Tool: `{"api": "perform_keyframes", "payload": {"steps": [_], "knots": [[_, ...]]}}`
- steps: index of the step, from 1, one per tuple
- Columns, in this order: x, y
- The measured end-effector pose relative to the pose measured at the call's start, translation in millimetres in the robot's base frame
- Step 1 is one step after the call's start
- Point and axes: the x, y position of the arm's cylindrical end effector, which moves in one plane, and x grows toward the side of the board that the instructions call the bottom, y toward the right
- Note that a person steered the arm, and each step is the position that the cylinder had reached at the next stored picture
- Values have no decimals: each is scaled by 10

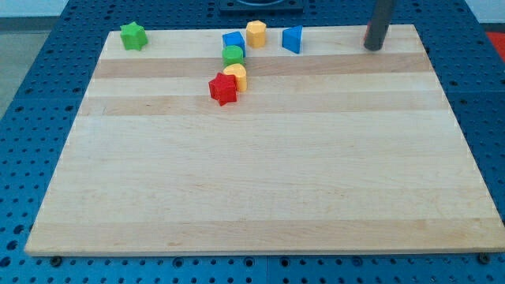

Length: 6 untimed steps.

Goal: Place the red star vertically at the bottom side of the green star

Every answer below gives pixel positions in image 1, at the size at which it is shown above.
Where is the red star block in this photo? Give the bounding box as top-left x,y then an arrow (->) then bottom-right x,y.
208,73 -> 238,106

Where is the green star block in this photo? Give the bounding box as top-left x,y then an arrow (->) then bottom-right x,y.
120,21 -> 148,50

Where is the yellow heart block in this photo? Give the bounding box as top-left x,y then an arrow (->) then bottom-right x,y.
223,63 -> 248,92

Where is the wooden board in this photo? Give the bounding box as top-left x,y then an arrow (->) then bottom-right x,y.
25,24 -> 504,256

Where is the green cylinder block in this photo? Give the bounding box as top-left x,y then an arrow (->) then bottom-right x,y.
222,45 -> 245,67

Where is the blue cube block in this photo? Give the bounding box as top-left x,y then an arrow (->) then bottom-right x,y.
222,32 -> 246,57

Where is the yellow hexagon block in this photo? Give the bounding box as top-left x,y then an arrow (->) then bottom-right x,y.
246,21 -> 267,48

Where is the blue triangle block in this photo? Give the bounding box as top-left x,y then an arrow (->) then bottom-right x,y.
282,25 -> 303,54

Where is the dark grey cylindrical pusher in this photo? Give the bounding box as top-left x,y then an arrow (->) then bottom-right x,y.
364,0 -> 396,51

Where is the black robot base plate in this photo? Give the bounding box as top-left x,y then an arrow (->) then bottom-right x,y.
215,0 -> 305,14

